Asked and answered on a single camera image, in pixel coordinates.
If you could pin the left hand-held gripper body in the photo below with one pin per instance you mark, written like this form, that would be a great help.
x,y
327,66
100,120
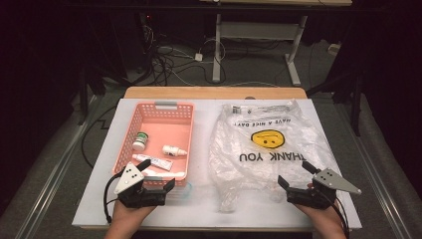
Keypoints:
x,y
131,179

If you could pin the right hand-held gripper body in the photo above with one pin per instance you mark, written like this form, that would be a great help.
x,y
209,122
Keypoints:
x,y
331,182

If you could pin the white printed ointment tube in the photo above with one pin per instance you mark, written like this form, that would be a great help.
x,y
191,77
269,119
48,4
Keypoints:
x,y
159,162

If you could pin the white dropper bottle blue label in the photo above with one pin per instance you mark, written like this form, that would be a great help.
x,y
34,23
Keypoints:
x,y
172,150

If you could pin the clear plastic bag smiley print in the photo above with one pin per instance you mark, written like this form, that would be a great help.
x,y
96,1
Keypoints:
x,y
265,156

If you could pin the pink perforated plastic basket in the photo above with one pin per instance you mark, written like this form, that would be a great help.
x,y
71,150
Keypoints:
x,y
166,129

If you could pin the person's right hand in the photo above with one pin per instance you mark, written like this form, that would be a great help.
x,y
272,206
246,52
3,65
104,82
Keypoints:
x,y
323,219

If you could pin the person's left hand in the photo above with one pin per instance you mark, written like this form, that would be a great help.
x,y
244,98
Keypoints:
x,y
127,217

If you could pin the clear plastic lid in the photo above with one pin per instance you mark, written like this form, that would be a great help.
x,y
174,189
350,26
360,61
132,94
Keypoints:
x,y
187,192

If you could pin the small white jar green lid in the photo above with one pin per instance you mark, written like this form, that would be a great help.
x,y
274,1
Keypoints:
x,y
140,142

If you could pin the white table mat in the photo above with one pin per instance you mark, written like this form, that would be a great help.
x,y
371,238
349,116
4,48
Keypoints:
x,y
202,205

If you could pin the black stand leg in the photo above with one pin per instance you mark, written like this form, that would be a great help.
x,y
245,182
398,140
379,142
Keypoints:
x,y
355,103

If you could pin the white power adapter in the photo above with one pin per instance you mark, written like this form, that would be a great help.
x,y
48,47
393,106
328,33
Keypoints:
x,y
198,57

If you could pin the metal floor rail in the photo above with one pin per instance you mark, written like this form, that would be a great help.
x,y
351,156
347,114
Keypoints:
x,y
375,172
56,169

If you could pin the white metal desk frame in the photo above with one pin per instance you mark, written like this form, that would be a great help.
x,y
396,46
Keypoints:
x,y
255,30

